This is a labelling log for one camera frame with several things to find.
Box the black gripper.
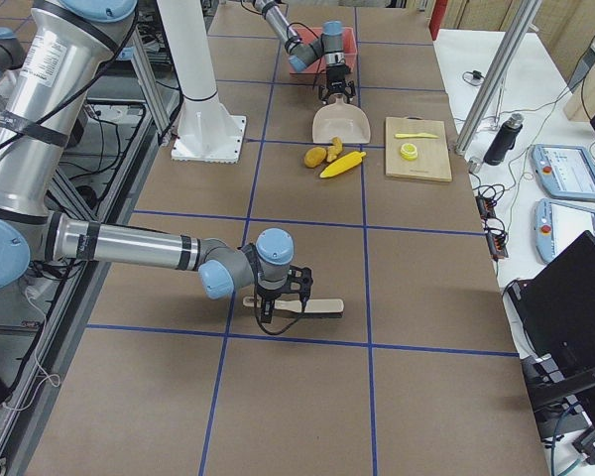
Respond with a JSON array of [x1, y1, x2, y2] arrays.
[[318, 63, 356, 105], [255, 265, 313, 322]]

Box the beige plastic dustpan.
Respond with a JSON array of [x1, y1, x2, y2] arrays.
[[311, 94, 371, 145]]

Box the toy ginger root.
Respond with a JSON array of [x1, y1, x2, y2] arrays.
[[326, 137, 343, 163]]

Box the brown toy potato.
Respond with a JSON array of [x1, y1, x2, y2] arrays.
[[303, 146, 327, 169]]

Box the yellow toy corn cob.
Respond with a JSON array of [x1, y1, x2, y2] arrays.
[[319, 151, 366, 179]]

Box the pink plastic bin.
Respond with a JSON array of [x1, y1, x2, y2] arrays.
[[288, 25, 357, 75]]

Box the yellow plastic knife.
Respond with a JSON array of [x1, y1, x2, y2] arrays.
[[394, 132, 439, 140]]

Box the lemon slices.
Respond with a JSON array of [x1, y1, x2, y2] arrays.
[[399, 143, 418, 161]]

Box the wooden cutting board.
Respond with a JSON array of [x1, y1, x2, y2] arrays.
[[385, 117, 452, 182]]

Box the brown paper table mat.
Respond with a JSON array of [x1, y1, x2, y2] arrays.
[[27, 4, 551, 476]]

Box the black water bottle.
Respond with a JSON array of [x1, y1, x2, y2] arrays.
[[483, 113, 524, 166]]

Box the teach pendant tablet far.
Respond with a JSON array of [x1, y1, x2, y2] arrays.
[[531, 144, 595, 202]]

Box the teach pendant tablet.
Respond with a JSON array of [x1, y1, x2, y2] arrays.
[[534, 198, 595, 264], [531, 144, 595, 202]]

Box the teach pendant tablet near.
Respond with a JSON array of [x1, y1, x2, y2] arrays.
[[534, 198, 595, 264]]

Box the black monitor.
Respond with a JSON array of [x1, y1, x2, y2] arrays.
[[509, 231, 595, 427]]

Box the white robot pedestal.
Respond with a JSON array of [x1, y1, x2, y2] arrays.
[[159, 1, 247, 164]]

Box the aluminium frame post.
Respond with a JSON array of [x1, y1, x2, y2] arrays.
[[454, 0, 542, 156]]

